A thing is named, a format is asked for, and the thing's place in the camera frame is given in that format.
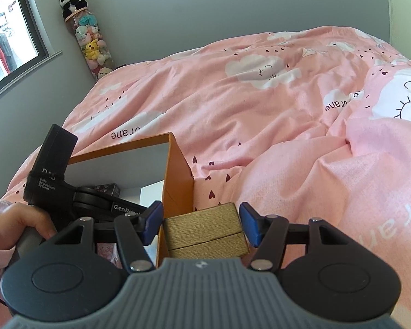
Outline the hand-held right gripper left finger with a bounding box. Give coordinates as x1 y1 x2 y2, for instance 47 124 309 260
53 202 165 273

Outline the dark printed card box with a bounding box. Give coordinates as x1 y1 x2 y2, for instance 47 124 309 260
94 183 121 197

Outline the clear tube of plush toys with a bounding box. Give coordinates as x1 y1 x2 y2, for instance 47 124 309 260
64 7 116 82

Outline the gold textured box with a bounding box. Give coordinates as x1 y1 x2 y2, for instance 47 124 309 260
162 203 250 259

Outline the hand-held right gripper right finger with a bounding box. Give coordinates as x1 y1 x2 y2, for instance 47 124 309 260
240 202 355 272

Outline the panda plush toy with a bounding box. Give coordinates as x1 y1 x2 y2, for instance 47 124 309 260
58 0 89 19

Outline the orange cardboard box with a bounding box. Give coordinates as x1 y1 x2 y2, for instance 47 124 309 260
67 132 195 268

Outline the person's left hand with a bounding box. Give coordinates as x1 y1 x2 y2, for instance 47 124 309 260
0 202 57 251

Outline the pink printed packet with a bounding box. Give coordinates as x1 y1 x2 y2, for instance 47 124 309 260
95 243 120 265

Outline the window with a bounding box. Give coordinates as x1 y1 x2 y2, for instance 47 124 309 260
0 0 50 91

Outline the pink cloud print blanket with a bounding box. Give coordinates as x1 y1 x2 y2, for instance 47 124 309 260
0 25 411 329

